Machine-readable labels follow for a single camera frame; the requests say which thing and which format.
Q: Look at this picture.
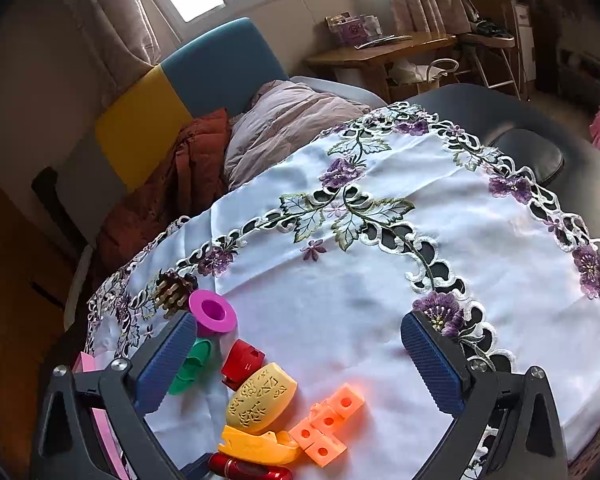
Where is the yellow oval embossed block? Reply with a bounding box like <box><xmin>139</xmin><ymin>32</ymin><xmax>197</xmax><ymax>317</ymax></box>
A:
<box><xmin>225</xmin><ymin>363</ymin><xmax>299</xmax><ymax>435</ymax></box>

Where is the red metallic cylinder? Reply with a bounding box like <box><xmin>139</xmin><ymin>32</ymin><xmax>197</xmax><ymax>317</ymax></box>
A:
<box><xmin>208</xmin><ymin>452</ymin><xmax>293</xmax><ymax>480</ymax></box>

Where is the yellow plastic shell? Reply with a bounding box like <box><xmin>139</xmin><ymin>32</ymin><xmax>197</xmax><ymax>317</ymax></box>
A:
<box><xmin>219</xmin><ymin>424</ymin><xmax>303</xmax><ymax>466</ymax></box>

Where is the multicolour padded headboard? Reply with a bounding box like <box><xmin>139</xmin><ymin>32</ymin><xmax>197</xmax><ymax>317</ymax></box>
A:
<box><xmin>55</xmin><ymin>17</ymin><xmax>291</xmax><ymax>196</ymax></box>

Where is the white bed sheet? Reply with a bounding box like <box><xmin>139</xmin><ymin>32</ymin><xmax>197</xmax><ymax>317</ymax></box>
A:
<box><xmin>289</xmin><ymin>75</ymin><xmax>387</xmax><ymax>109</ymax></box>

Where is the white bag with handle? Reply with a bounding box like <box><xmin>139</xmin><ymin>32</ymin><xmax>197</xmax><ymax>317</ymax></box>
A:
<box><xmin>387</xmin><ymin>57</ymin><xmax>461</xmax><ymax>87</ymax></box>

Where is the wooden desk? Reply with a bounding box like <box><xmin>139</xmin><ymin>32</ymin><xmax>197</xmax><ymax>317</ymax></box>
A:
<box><xmin>305</xmin><ymin>32</ymin><xmax>458</xmax><ymax>103</ymax></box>

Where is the red plastic block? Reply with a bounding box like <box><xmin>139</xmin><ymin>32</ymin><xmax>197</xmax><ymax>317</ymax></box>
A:
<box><xmin>220</xmin><ymin>339</ymin><xmax>266</xmax><ymax>391</ymax></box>

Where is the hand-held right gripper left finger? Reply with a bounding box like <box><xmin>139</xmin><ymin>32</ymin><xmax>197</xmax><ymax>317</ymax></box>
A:
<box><xmin>30</xmin><ymin>311</ymin><xmax>198</xmax><ymax>480</ymax></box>

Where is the pink pillow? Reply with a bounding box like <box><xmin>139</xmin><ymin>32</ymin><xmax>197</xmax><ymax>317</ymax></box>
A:
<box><xmin>225</xmin><ymin>79</ymin><xmax>371</xmax><ymax>192</ymax></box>

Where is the black round cushion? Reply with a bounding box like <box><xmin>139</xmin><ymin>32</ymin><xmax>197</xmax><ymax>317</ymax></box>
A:
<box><xmin>481</xmin><ymin>129</ymin><xmax>565</xmax><ymax>184</ymax></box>

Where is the pink rimmed tray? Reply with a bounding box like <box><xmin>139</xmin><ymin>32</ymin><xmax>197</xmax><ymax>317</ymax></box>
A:
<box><xmin>72</xmin><ymin>351</ymin><xmax>131</xmax><ymax>480</ymax></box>

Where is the magazine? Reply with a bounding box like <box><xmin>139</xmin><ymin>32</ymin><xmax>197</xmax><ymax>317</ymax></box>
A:
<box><xmin>355</xmin><ymin>35</ymin><xmax>413</xmax><ymax>51</ymax></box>

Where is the black padded massage table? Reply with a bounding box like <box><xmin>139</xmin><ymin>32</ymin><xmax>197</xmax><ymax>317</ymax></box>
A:
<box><xmin>405</xmin><ymin>82</ymin><xmax>600</xmax><ymax>463</ymax></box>

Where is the magenta plastic spool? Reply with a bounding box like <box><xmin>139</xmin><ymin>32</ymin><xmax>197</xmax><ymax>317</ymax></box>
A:
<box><xmin>188</xmin><ymin>290</ymin><xmax>237</xmax><ymax>338</ymax></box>

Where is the wooden shelf cabinet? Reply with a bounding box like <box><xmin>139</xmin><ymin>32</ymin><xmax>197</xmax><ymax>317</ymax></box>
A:
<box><xmin>460</xmin><ymin>0</ymin><xmax>537</xmax><ymax>101</ymax></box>

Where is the rust brown quilted jacket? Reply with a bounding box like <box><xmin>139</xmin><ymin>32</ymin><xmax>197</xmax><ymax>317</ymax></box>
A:
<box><xmin>97</xmin><ymin>107</ymin><xmax>233</xmax><ymax>271</ymax></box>

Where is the green plastic spool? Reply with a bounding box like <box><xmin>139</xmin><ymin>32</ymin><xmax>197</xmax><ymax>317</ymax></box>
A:
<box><xmin>167</xmin><ymin>337</ymin><xmax>214</xmax><ymax>395</ymax></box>

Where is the brown pine cone toy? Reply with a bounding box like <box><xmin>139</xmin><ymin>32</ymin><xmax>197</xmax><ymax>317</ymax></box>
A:
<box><xmin>152</xmin><ymin>270</ymin><xmax>199</xmax><ymax>320</ymax></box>

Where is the white embroidered floral tablecloth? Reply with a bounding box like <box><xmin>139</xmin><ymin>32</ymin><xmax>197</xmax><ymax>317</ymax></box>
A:
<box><xmin>82</xmin><ymin>101</ymin><xmax>600</xmax><ymax>480</ymax></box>

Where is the orange plastic cube block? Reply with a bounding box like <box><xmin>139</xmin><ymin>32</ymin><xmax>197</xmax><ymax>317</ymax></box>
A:
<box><xmin>288</xmin><ymin>382</ymin><xmax>366</xmax><ymax>468</ymax></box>

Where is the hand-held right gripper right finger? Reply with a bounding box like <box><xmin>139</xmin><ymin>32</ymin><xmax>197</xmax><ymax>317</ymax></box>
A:
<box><xmin>400</xmin><ymin>310</ymin><xmax>568</xmax><ymax>480</ymax></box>

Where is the purple box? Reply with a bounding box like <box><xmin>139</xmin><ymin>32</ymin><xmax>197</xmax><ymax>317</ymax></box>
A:
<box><xmin>326</xmin><ymin>11</ymin><xmax>368</xmax><ymax>47</ymax></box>

